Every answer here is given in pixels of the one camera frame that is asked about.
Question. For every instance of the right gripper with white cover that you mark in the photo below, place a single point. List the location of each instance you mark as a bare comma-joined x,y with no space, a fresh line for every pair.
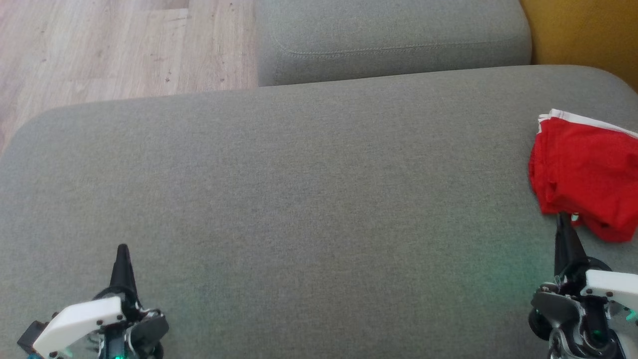
583,309

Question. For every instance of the left gripper with green light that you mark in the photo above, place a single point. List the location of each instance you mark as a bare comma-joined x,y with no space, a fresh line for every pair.
99,324

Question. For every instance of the red garment with white trim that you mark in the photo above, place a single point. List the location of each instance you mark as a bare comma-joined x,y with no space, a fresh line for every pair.
583,174

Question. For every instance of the large grey sofa chaise cushion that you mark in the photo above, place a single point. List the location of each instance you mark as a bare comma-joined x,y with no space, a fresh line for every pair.
299,199

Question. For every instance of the wide yellow sofa backrest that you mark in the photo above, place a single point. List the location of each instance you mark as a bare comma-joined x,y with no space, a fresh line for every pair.
588,35

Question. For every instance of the long grey sofa seat cushion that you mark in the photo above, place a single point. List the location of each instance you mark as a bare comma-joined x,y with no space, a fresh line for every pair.
394,40

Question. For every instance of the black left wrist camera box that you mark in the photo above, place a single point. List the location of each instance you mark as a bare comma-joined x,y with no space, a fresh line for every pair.
31,339

